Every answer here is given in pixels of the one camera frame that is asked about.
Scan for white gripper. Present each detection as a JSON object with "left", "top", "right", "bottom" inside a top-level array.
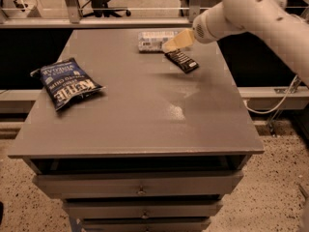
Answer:
[{"left": 162, "top": 3, "right": 244, "bottom": 53}]

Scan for dark rxbar chocolate bar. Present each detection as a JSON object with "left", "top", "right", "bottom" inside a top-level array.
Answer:
[{"left": 165, "top": 49, "right": 199, "bottom": 73}]

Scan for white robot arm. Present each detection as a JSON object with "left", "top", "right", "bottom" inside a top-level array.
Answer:
[{"left": 162, "top": 0, "right": 309, "bottom": 85}]

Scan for clear plastic water bottle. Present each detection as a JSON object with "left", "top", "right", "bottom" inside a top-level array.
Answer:
[{"left": 138, "top": 30, "right": 181, "bottom": 52}]

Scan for grey drawer cabinet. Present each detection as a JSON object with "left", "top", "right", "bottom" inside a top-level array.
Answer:
[{"left": 8, "top": 27, "right": 266, "bottom": 232}]

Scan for blue Kettle chips bag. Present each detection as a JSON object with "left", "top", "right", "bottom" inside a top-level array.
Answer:
[{"left": 30, "top": 58, "right": 103, "bottom": 111}]

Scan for top grey drawer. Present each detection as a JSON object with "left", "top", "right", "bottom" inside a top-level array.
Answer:
[{"left": 33, "top": 170, "right": 243, "bottom": 199}]

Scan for grey drawer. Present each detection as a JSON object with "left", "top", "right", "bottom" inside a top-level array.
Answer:
[
  {"left": 63, "top": 200, "right": 223, "bottom": 219},
  {"left": 82, "top": 217, "right": 211, "bottom": 232},
  {"left": 33, "top": 170, "right": 243, "bottom": 199}
]

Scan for middle grey drawer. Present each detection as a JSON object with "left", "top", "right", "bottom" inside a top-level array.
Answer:
[{"left": 63, "top": 200, "right": 223, "bottom": 219}]

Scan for bottom grey drawer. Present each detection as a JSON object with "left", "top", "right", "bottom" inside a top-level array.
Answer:
[{"left": 82, "top": 217, "right": 211, "bottom": 232}]

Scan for white cable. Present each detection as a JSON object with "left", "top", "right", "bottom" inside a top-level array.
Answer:
[{"left": 244, "top": 75, "right": 302, "bottom": 116}]

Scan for metal railing frame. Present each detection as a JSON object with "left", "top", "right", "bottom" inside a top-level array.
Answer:
[{"left": 0, "top": 0, "right": 309, "bottom": 29}]

